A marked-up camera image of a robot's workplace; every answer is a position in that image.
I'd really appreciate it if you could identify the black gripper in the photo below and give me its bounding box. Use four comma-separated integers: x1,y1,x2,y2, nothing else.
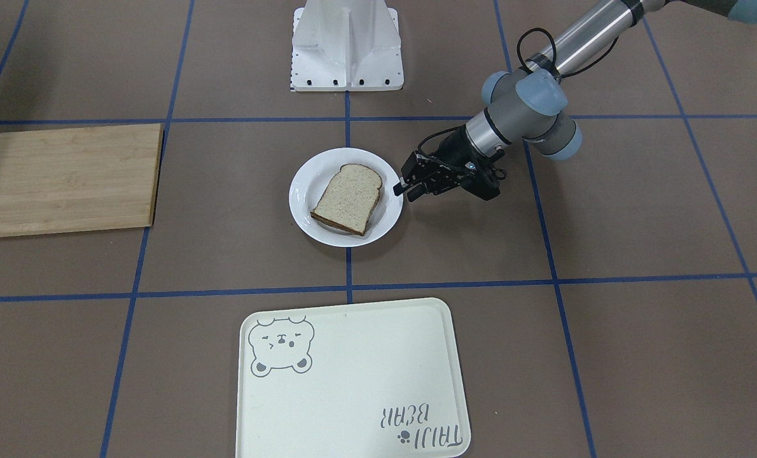
392,127,471,203

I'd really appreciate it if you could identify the bread slice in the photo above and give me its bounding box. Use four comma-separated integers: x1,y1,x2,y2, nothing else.
310,212,369,237
310,164,384,221

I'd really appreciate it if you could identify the white round plate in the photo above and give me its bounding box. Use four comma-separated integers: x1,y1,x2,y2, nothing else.
288,148,403,247

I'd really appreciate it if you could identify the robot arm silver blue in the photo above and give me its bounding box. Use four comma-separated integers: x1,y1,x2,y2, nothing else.
392,1,666,201

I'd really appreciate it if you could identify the bread slice under egg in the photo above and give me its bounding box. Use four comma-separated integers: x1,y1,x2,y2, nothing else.
310,212,369,237

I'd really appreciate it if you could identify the cream bear tray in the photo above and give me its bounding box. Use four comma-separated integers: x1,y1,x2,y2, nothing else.
234,298,472,457

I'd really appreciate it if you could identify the wooden cutting board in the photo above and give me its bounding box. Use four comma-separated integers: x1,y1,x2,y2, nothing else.
0,123,164,237

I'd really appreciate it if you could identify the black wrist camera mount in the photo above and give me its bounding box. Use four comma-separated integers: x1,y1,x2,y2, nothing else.
460,150,507,201

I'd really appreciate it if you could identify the white pedestal column base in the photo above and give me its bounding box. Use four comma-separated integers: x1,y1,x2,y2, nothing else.
289,1,405,92

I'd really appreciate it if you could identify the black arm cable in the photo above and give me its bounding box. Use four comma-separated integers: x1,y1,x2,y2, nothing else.
517,27,618,80

